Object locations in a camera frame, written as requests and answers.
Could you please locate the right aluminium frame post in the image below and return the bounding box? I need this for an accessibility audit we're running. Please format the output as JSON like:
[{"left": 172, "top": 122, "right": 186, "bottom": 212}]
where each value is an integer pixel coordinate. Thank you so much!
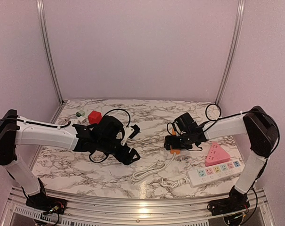
[{"left": 215, "top": 0, "right": 246, "bottom": 105}]

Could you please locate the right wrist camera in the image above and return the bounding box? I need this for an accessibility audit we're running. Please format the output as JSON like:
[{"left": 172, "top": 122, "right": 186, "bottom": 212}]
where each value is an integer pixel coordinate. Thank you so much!
[{"left": 174, "top": 113, "right": 197, "bottom": 133}]

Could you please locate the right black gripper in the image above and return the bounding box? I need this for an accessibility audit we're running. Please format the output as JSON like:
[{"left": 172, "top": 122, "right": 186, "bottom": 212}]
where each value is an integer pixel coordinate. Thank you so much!
[{"left": 163, "top": 132, "right": 192, "bottom": 151}]

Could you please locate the red cube socket adapter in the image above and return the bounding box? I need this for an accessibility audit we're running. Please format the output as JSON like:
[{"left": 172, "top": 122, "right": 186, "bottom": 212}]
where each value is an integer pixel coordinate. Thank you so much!
[{"left": 88, "top": 111, "right": 102, "bottom": 124}]

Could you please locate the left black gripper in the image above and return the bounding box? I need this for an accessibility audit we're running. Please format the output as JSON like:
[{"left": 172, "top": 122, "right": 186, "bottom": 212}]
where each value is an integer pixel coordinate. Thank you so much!
[{"left": 97, "top": 137, "right": 140, "bottom": 165}]

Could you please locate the white multicolour power strip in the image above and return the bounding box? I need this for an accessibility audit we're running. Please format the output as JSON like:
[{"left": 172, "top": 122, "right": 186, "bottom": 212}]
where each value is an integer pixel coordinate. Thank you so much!
[{"left": 187, "top": 159, "right": 244, "bottom": 188}]

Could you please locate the white small charger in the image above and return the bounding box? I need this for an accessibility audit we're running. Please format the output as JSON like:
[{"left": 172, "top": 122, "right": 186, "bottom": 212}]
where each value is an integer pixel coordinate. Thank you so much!
[{"left": 77, "top": 116, "right": 88, "bottom": 124}]

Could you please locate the white bundled strip cable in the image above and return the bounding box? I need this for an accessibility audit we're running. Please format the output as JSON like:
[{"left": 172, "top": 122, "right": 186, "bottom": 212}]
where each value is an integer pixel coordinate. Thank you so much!
[{"left": 161, "top": 177, "right": 191, "bottom": 188}]

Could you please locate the pink triangular power strip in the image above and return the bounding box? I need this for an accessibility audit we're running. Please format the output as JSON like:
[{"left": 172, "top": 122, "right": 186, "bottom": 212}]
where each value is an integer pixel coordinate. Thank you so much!
[{"left": 205, "top": 142, "right": 230, "bottom": 167}]

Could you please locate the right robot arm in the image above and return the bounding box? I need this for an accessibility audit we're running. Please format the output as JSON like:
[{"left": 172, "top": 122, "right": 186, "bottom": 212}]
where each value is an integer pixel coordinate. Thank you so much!
[{"left": 164, "top": 106, "right": 280, "bottom": 216}]

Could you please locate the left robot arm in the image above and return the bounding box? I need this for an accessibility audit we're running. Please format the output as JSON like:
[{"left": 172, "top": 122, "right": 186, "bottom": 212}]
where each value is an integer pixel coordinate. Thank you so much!
[{"left": 0, "top": 109, "right": 140, "bottom": 215}]

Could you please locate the white orange-strip cable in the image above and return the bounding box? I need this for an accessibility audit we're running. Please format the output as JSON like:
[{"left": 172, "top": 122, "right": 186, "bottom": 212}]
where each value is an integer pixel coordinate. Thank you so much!
[{"left": 130, "top": 153, "right": 177, "bottom": 182}]

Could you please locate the aluminium front rail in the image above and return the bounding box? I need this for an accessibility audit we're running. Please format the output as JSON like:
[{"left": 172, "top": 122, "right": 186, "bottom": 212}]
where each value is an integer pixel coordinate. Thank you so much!
[{"left": 0, "top": 187, "right": 276, "bottom": 226}]

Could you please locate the aluminium frame post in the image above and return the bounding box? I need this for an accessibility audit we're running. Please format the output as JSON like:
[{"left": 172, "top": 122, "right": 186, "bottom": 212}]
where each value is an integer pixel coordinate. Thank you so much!
[
  {"left": 36, "top": 0, "right": 64, "bottom": 105},
  {"left": 215, "top": 0, "right": 246, "bottom": 105}
]

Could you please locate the left aluminium frame post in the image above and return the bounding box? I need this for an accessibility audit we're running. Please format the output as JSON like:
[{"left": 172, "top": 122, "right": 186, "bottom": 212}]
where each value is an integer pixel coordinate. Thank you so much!
[{"left": 36, "top": 0, "right": 64, "bottom": 105}]

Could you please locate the green grey plug adapter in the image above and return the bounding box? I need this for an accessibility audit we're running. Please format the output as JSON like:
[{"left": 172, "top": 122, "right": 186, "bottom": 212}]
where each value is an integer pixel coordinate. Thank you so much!
[{"left": 75, "top": 110, "right": 85, "bottom": 117}]

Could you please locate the orange power strip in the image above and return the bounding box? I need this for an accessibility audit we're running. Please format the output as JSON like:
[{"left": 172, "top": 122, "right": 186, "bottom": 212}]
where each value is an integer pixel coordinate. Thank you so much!
[{"left": 170, "top": 129, "right": 180, "bottom": 155}]

